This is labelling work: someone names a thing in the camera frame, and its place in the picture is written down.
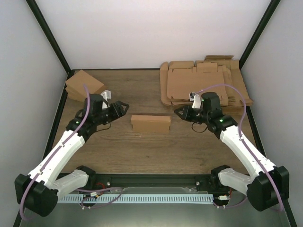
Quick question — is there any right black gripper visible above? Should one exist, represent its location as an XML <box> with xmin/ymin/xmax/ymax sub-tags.
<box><xmin>174</xmin><ymin>105</ymin><xmax>210</xmax><ymax>124</ymax></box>

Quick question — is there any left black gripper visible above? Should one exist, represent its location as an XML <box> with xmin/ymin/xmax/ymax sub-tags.
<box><xmin>95</xmin><ymin>101</ymin><xmax>130</xmax><ymax>126</ymax></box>

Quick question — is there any brown cardboard box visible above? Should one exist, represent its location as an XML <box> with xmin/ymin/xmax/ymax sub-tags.
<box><xmin>131</xmin><ymin>115</ymin><xmax>171</xmax><ymax>133</ymax></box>

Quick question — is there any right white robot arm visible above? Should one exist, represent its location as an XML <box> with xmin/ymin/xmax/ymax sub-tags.
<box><xmin>174</xmin><ymin>92</ymin><xmax>289</xmax><ymax>211</ymax></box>

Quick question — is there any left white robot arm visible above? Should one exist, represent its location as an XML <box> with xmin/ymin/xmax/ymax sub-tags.
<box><xmin>15</xmin><ymin>90</ymin><xmax>129</xmax><ymax>217</ymax></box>

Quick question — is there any pile of flat cardboard blanks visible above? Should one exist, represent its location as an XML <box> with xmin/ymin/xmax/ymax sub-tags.
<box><xmin>160</xmin><ymin>55</ymin><xmax>253</xmax><ymax>113</ymax></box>

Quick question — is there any stack of folded cardboard boxes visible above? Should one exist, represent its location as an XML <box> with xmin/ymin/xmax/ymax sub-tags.
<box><xmin>65</xmin><ymin>70</ymin><xmax>107</xmax><ymax>103</ymax></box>

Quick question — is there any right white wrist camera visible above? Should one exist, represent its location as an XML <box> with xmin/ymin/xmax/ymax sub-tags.
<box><xmin>189</xmin><ymin>92</ymin><xmax>202</xmax><ymax>109</ymax></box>

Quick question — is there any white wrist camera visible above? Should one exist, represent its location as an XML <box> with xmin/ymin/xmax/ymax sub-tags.
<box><xmin>189</xmin><ymin>92</ymin><xmax>202</xmax><ymax>109</ymax></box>
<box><xmin>101</xmin><ymin>90</ymin><xmax>111</xmax><ymax>102</ymax></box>

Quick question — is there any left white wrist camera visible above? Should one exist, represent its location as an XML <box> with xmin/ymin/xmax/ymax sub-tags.
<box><xmin>101</xmin><ymin>90</ymin><xmax>111</xmax><ymax>102</ymax></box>

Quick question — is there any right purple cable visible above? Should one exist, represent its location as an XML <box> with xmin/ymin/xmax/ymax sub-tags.
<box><xmin>196</xmin><ymin>84</ymin><xmax>285</xmax><ymax>212</ymax></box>

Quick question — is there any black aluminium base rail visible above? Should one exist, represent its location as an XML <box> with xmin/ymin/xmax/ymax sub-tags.
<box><xmin>80</xmin><ymin>174</ymin><xmax>232</xmax><ymax>193</ymax></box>

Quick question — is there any black frame post left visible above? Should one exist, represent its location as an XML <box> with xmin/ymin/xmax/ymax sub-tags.
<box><xmin>26</xmin><ymin>0</ymin><xmax>72</xmax><ymax>74</ymax></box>

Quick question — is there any black frame post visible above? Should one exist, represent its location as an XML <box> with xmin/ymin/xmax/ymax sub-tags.
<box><xmin>26</xmin><ymin>0</ymin><xmax>72</xmax><ymax>74</ymax></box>
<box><xmin>239</xmin><ymin>0</ymin><xmax>281</xmax><ymax>70</ymax></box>

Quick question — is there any light blue slotted cable duct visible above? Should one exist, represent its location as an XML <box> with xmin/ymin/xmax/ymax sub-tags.
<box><xmin>58</xmin><ymin>194</ymin><xmax>214</xmax><ymax>204</ymax></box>

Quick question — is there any black frame post right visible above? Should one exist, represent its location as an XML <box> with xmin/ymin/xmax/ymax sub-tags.
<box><xmin>239</xmin><ymin>0</ymin><xmax>281</xmax><ymax>70</ymax></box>

